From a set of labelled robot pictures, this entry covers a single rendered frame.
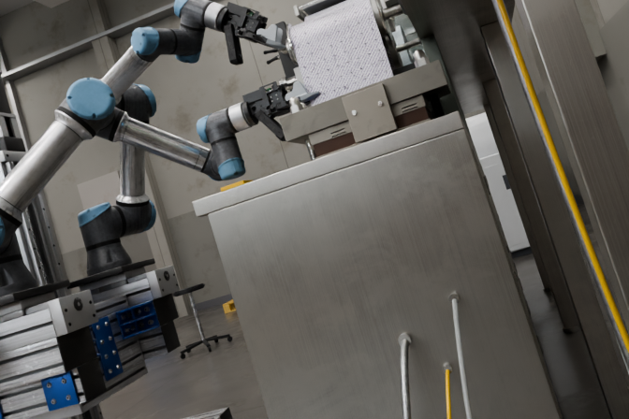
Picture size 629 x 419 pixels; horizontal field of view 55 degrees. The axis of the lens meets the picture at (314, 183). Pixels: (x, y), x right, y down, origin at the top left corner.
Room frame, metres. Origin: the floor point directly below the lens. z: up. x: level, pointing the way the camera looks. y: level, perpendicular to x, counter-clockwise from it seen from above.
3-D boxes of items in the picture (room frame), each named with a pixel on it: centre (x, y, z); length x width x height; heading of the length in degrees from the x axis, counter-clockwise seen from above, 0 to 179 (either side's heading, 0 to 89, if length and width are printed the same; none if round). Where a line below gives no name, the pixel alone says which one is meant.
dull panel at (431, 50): (2.62, -0.69, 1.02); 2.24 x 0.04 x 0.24; 165
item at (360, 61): (1.59, -0.17, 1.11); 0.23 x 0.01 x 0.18; 75
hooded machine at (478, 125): (5.42, -1.66, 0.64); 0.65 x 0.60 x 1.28; 170
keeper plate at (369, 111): (1.37, -0.17, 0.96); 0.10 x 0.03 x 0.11; 75
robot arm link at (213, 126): (1.70, 0.21, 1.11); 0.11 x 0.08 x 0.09; 75
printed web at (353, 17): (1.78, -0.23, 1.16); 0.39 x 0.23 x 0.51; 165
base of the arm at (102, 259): (2.08, 0.76, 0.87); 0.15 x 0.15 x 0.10
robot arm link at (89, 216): (2.08, 0.76, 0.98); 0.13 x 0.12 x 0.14; 138
